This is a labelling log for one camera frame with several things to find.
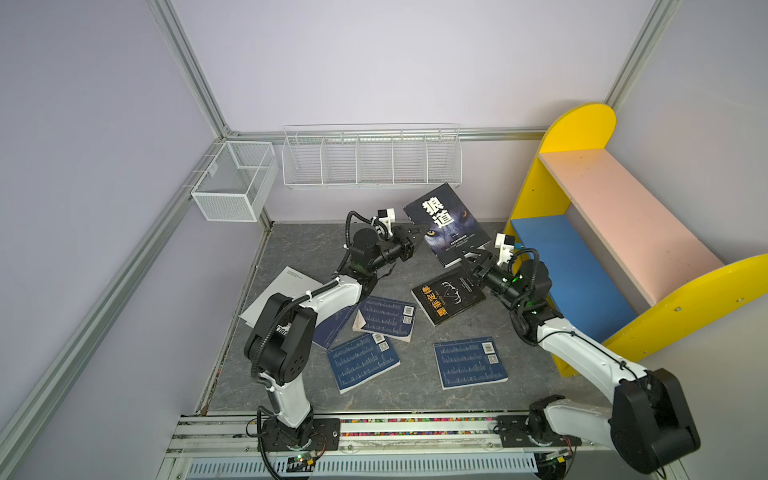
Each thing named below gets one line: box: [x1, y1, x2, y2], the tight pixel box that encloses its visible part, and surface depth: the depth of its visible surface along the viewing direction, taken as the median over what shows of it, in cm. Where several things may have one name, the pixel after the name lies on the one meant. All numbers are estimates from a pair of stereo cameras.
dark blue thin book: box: [312, 305, 358, 349], surface depth 92 cm
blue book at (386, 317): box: [352, 295, 417, 342], surface depth 94 cm
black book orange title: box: [411, 267, 487, 327], surface depth 99 cm
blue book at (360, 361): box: [327, 333, 401, 395], surface depth 86 cm
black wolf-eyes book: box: [403, 182, 491, 268], surface depth 80 cm
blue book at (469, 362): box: [434, 337, 509, 390], surface depth 86 cm
